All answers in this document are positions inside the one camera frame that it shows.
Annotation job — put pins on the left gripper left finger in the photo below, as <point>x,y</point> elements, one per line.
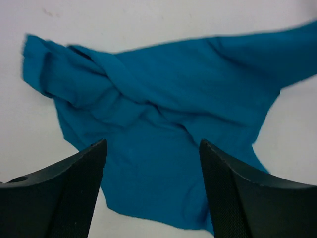
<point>57,201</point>

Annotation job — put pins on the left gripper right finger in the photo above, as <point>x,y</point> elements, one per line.
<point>245,202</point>

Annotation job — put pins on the blue t shirt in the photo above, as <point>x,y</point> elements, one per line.
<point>154,106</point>

